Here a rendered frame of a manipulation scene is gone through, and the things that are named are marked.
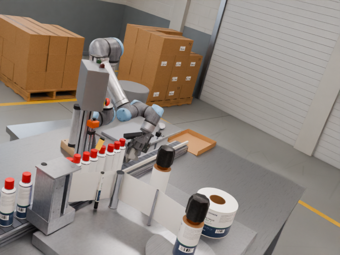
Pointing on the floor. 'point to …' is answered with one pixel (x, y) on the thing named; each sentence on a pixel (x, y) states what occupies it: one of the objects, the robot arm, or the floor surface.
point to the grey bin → (133, 92)
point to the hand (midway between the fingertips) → (126, 160)
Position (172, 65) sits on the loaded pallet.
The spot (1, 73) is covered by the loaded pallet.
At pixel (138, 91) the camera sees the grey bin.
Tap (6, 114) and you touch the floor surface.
